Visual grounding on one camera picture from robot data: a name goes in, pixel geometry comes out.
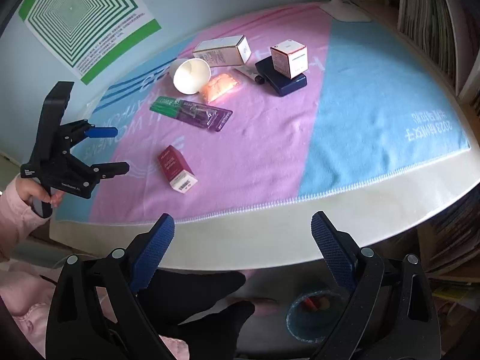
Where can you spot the white red cube box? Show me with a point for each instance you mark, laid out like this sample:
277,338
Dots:
290,58

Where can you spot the white paper cup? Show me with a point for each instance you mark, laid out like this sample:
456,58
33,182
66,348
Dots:
189,75

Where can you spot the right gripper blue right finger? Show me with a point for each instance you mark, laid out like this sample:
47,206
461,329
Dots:
336,249

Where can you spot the blue trash bin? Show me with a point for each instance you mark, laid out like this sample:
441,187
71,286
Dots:
312,316

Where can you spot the bookshelf with books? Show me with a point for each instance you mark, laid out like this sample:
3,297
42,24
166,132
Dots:
445,31

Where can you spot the orange powder bag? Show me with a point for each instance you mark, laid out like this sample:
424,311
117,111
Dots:
217,87

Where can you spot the pink and blue towel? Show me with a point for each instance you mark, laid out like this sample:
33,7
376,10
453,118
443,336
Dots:
369,112

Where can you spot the person's left hand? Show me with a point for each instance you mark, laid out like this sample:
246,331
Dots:
29,189

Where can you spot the pink sleeve forearm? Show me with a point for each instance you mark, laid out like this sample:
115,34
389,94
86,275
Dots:
17,220

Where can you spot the long white pink box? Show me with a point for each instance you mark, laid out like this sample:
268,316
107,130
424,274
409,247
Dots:
224,52

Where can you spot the green pattern poster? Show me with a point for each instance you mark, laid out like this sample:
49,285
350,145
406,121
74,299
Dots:
87,36

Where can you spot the maroon small box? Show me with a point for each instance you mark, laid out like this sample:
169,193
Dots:
176,170

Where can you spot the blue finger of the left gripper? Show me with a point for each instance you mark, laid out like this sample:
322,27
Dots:
102,171
101,132

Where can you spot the dark blue flat case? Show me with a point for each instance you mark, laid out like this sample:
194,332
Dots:
280,83

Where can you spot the white cosmetic tube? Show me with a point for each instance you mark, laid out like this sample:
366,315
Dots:
251,74

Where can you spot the purple blister pack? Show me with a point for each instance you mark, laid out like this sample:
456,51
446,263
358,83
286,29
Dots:
192,113

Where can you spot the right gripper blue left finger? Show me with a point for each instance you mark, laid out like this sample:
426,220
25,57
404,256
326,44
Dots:
147,250

